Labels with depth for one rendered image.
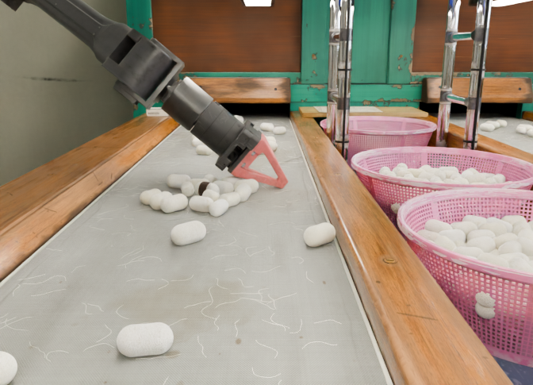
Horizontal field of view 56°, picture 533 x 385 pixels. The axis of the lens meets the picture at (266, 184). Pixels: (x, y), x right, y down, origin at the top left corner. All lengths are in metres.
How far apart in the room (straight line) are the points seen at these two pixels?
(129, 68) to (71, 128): 1.70
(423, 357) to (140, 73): 0.51
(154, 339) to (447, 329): 0.18
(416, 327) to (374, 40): 1.25
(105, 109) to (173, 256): 1.87
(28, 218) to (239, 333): 0.30
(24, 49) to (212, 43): 1.11
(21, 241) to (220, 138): 0.29
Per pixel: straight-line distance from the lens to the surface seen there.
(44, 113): 2.41
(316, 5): 1.49
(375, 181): 0.72
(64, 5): 0.84
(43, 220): 0.60
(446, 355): 0.32
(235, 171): 0.70
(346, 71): 0.92
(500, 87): 1.58
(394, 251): 0.45
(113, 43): 0.74
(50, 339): 0.39
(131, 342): 0.34
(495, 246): 0.57
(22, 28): 2.42
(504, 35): 1.64
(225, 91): 1.44
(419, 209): 0.60
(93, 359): 0.36
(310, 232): 0.50
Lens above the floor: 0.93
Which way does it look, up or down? 15 degrees down
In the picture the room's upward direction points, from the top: straight up
